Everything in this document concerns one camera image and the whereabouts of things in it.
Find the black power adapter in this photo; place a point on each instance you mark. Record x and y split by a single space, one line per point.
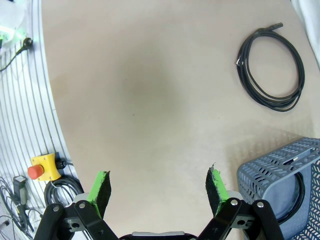
20 185

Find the white slotted mounting platform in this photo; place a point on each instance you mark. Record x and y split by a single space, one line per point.
25 112

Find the yellow emergency stop button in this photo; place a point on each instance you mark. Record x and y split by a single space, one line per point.
47 162

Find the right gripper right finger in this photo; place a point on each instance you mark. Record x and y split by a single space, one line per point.
232 220

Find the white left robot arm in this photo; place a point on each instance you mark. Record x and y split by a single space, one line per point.
17 17

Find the blue-grey plastic basket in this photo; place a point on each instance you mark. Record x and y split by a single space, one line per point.
262 170

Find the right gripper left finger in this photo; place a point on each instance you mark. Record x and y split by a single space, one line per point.
82 220

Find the white sweatshirt torso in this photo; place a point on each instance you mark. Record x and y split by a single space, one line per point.
312 25

